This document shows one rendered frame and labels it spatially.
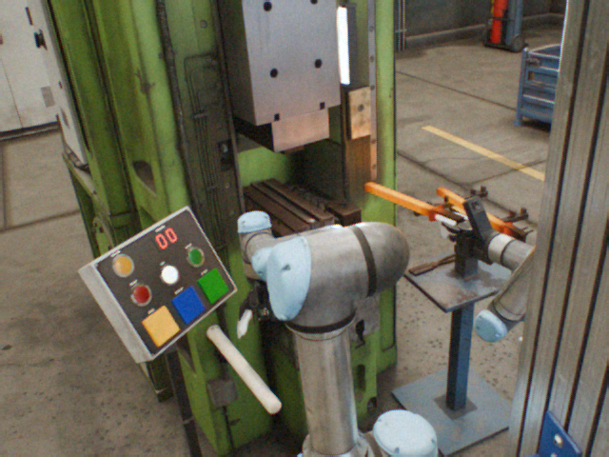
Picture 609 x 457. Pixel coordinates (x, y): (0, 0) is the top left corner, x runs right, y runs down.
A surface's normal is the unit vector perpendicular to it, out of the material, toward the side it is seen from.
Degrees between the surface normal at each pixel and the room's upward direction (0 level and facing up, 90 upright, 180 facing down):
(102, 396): 0
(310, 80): 90
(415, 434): 7
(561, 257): 90
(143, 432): 0
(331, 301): 84
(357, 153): 90
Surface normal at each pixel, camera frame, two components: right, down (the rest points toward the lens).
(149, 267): 0.69, -0.26
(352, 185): 0.54, 0.37
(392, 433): 0.05, -0.90
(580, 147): -0.98, 0.16
